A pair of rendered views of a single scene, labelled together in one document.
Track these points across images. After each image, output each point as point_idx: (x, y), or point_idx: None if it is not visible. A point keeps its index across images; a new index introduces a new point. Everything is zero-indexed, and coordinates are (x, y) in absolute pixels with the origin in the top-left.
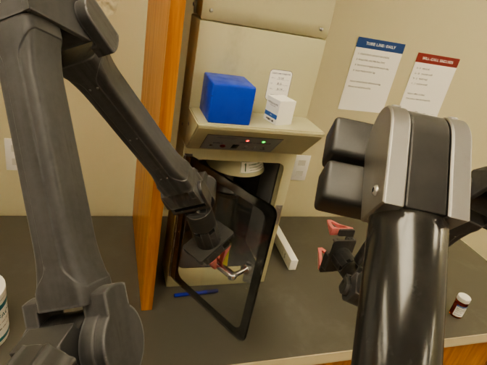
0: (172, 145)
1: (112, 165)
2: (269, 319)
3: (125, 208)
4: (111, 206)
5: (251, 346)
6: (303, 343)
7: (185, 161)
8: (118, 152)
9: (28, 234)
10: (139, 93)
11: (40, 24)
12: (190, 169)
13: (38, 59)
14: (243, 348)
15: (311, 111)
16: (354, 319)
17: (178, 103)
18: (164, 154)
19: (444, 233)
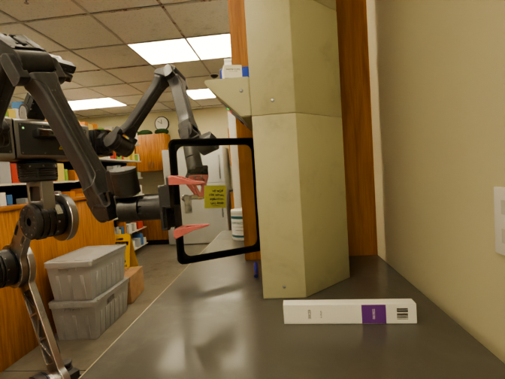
0: (393, 177)
1: (375, 198)
2: (206, 295)
3: (382, 247)
4: (377, 241)
5: (184, 285)
6: (163, 306)
7: (186, 117)
8: (376, 186)
9: None
10: (378, 127)
11: (155, 75)
12: (184, 121)
13: (151, 83)
14: (185, 282)
15: (504, 71)
16: (158, 353)
17: (391, 127)
18: (176, 112)
19: None
